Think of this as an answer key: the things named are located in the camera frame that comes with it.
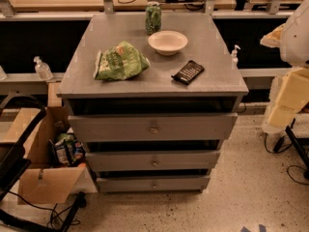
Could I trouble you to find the green soda can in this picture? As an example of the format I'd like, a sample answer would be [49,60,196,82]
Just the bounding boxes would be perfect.
[145,1,161,35]

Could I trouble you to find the black chair frame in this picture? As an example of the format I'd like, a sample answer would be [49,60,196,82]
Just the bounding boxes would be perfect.
[0,92,86,232]

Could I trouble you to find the clear sanitizer bottle left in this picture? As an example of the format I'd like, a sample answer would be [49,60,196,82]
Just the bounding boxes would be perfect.
[34,56,53,80]

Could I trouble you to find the green chip bag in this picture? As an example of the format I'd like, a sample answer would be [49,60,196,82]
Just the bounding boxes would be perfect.
[93,41,151,81]

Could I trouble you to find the grey drawer cabinet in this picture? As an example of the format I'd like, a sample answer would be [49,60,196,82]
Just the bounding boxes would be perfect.
[57,13,248,180]

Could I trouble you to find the grey bottom drawer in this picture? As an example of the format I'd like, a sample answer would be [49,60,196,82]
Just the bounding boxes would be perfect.
[97,175,210,192]

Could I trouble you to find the grey top drawer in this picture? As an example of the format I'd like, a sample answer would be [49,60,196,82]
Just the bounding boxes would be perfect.
[69,113,238,142]

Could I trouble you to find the black tripod stand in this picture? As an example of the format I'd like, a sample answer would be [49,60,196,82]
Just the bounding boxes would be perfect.
[285,120,309,180]

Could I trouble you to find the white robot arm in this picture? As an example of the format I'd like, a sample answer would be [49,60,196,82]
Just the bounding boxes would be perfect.
[260,0,309,133]

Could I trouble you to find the black floor cable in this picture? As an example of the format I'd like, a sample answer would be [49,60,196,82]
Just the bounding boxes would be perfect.
[264,132,294,155]

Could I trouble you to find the black snack bar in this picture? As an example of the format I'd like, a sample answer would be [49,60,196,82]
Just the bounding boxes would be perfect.
[172,60,205,85]

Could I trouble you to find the white pump bottle right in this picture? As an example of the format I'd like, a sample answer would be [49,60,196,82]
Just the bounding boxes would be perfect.
[231,44,240,64]

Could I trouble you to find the grey drawer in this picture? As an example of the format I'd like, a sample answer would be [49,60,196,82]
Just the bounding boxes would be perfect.
[86,150,220,171]
[69,113,238,142]
[97,175,210,192]

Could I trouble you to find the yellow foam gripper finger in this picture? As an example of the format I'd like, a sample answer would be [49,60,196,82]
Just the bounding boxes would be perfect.
[267,68,309,129]

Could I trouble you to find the cardboard box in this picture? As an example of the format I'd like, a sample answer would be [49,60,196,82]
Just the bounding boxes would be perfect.
[3,82,88,206]

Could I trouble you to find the snack bags in box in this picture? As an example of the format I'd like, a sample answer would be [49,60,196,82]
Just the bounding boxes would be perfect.
[48,133,86,167]

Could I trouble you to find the white bowl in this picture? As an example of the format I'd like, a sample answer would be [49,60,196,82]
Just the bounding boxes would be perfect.
[148,31,188,56]

